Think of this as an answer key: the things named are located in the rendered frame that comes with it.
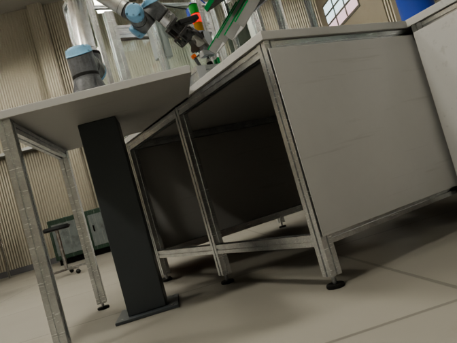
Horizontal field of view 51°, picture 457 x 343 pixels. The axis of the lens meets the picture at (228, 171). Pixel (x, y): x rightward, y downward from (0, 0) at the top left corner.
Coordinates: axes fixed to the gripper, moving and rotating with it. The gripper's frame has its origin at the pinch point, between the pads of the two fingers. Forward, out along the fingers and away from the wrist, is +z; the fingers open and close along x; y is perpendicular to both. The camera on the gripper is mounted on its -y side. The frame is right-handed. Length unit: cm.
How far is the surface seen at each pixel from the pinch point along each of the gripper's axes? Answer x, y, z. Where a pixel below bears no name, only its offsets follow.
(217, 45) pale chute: 20.8, 10.5, 0.7
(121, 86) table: 39, 64, -23
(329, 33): 75, 15, 22
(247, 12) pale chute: 48.5, 9.8, -1.0
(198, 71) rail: 16.9, 24.7, 0.5
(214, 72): 42, 37, 2
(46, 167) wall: -861, -120, -11
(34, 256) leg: 21, 125, -12
